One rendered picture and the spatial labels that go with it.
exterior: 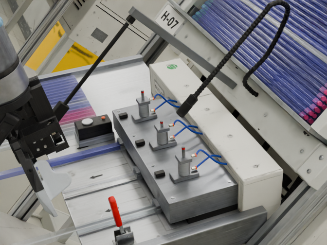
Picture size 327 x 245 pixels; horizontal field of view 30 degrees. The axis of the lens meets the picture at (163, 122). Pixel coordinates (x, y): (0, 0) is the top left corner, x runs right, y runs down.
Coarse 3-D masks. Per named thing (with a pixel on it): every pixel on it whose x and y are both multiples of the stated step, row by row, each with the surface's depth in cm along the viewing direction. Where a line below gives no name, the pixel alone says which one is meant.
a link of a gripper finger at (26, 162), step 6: (18, 150) 92; (18, 156) 92; (24, 156) 92; (24, 162) 92; (30, 162) 92; (24, 168) 92; (30, 168) 92; (30, 174) 92; (36, 174) 93; (30, 180) 92; (36, 180) 93; (36, 186) 93; (42, 186) 94
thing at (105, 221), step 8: (136, 208) 113; (144, 208) 113; (152, 208) 113; (112, 216) 111; (128, 216) 111; (136, 216) 112; (80, 224) 110; (88, 224) 110; (96, 224) 110; (104, 224) 110; (112, 224) 111; (56, 232) 108; (64, 232) 108; (72, 232) 108; (80, 232) 109; (24, 240) 107; (32, 240) 107; (40, 240) 107; (48, 240) 107; (56, 240) 108
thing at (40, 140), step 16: (32, 80) 92; (32, 96) 91; (0, 112) 89; (16, 112) 92; (32, 112) 93; (48, 112) 93; (16, 128) 93; (32, 128) 93; (48, 128) 92; (16, 144) 92; (32, 144) 94; (48, 144) 95; (64, 144) 95
